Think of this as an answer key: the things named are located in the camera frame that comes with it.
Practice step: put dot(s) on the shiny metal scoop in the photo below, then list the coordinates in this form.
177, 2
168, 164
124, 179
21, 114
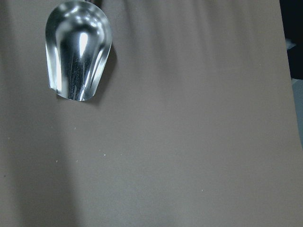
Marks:
78, 40

